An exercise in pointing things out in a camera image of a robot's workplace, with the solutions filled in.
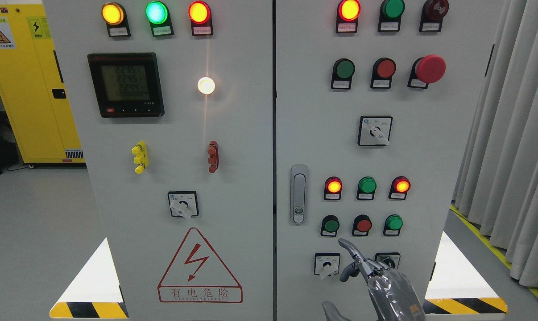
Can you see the green push button lower right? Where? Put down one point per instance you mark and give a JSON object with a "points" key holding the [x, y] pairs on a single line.
{"points": [[393, 225]]}

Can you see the yellow black floor hazard tape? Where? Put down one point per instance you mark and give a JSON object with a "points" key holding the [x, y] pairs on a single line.
{"points": [[496, 251]]}

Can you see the green push button upper row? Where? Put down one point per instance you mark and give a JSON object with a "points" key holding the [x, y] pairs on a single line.
{"points": [[342, 73]]}

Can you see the left striped cabinet foot plate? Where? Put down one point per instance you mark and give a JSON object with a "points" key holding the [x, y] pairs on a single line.
{"points": [[95, 292]]}

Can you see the white lit indicator lamp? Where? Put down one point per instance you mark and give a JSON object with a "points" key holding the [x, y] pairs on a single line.
{"points": [[206, 85]]}

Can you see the green indicator light top right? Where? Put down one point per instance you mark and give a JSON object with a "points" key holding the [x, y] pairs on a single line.
{"points": [[390, 15]]}

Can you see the red emergency stop mushroom button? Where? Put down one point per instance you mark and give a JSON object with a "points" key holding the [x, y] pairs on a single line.
{"points": [[426, 70]]}

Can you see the green indicator light middle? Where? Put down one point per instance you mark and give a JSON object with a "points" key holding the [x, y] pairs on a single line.
{"points": [[366, 189]]}

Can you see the red push button upper row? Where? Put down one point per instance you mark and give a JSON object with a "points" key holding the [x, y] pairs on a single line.
{"points": [[382, 73]]}

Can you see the red terminal connector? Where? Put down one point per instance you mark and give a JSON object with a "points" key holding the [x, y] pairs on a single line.
{"points": [[213, 156]]}

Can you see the grey curtain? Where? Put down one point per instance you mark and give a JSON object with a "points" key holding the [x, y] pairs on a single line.
{"points": [[498, 184]]}

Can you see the red indicator light middle left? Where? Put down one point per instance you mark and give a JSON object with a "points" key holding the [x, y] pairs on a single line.
{"points": [[332, 189]]}

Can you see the black key selector switch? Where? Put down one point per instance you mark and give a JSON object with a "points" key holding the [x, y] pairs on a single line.
{"points": [[391, 259]]}

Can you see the upper right rotary selector switch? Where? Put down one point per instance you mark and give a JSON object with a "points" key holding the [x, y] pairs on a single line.
{"points": [[374, 130]]}

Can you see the red electrical hazard warning sign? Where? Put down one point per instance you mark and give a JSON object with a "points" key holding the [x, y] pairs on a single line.
{"points": [[197, 274]]}

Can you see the red indicator light top right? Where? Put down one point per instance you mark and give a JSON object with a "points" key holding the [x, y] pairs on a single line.
{"points": [[347, 15]]}

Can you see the green start push button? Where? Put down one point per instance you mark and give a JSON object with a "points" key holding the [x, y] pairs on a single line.
{"points": [[329, 226]]}

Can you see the red indicator light middle right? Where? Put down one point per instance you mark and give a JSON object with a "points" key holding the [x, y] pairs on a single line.
{"points": [[399, 188]]}

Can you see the lower white rotary selector switch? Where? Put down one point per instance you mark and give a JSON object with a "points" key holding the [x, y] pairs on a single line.
{"points": [[326, 265]]}

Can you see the grey electrical control cabinet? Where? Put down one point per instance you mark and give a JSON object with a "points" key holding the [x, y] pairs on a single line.
{"points": [[272, 109]]}

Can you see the red push button lower row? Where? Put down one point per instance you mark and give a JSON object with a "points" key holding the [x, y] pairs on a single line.
{"points": [[362, 224]]}

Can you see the green indicator light top left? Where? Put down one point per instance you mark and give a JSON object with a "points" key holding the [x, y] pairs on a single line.
{"points": [[159, 19]]}

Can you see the black digital power meter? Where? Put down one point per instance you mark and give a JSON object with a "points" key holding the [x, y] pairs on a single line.
{"points": [[127, 85]]}

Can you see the left door rotary selector switch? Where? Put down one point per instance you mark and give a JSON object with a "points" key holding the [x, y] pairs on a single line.
{"points": [[183, 204]]}

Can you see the red indicator light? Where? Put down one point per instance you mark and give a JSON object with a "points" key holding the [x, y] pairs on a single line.
{"points": [[332, 189], [200, 18], [347, 15], [399, 188]]}

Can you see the yellow terminal connector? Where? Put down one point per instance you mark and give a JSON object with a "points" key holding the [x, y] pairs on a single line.
{"points": [[141, 157]]}

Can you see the red push button row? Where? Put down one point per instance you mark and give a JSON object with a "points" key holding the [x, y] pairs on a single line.
{"points": [[382, 73], [362, 224]]}

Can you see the red indicator light top left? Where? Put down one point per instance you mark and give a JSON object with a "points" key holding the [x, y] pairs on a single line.
{"points": [[200, 18]]}

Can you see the green indicator light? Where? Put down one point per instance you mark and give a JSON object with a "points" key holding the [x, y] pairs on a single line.
{"points": [[390, 15], [366, 189], [159, 19]]}

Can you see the dark red buzzer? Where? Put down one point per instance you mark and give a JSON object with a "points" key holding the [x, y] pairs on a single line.
{"points": [[432, 15]]}

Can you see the right striped cabinet foot plate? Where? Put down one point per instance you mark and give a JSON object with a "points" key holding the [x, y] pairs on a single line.
{"points": [[457, 292]]}

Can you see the striped cabinet foot plate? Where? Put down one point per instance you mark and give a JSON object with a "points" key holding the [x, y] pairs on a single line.
{"points": [[95, 292], [457, 292]]}

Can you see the yellow safety storage cabinet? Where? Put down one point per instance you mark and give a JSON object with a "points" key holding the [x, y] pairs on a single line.
{"points": [[32, 88]]}

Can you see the silver cabinet door handle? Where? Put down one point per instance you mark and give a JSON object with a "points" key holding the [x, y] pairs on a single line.
{"points": [[298, 175]]}

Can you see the yellow indicator light top left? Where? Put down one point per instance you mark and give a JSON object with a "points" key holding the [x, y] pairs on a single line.
{"points": [[116, 20]]}

